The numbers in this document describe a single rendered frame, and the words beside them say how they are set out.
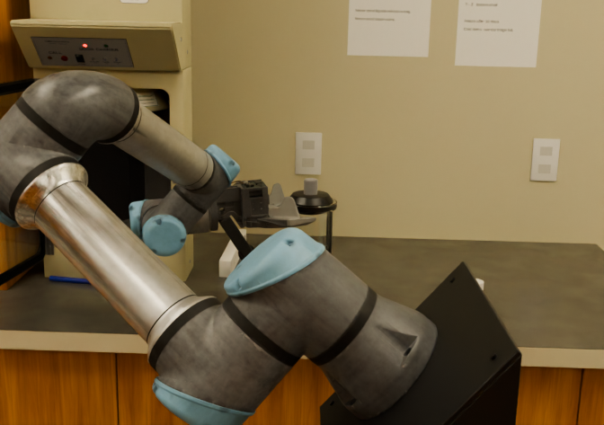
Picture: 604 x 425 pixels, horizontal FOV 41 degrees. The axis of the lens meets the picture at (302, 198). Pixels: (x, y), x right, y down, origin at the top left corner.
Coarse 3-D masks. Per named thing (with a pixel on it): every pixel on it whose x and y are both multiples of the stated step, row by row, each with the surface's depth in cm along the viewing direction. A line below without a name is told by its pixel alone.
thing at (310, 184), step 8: (304, 184) 164; (312, 184) 163; (296, 192) 166; (304, 192) 164; (312, 192) 164; (320, 192) 166; (296, 200) 162; (304, 200) 161; (312, 200) 161; (320, 200) 162; (328, 200) 163
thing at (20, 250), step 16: (16, 80) 165; (0, 96) 159; (16, 96) 165; (0, 112) 159; (0, 224) 162; (0, 240) 163; (16, 240) 169; (32, 240) 175; (0, 256) 163; (16, 256) 169; (0, 272) 163
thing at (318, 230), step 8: (336, 200) 166; (304, 216) 162; (312, 216) 161; (320, 216) 162; (328, 216) 163; (312, 224) 162; (320, 224) 162; (328, 224) 164; (304, 232) 162; (312, 232) 162; (320, 232) 163; (328, 232) 164; (320, 240) 163; (328, 240) 165; (328, 248) 165
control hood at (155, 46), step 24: (24, 24) 160; (48, 24) 159; (72, 24) 159; (96, 24) 159; (120, 24) 159; (144, 24) 159; (168, 24) 159; (24, 48) 165; (144, 48) 164; (168, 48) 164
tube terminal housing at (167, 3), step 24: (48, 0) 170; (72, 0) 169; (96, 0) 169; (168, 0) 169; (48, 72) 173; (120, 72) 173; (144, 72) 172; (168, 72) 172; (192, 240) 192; (48, 264) 183; (72, 264) 183; (168, 264) 182; (192, 264) 193
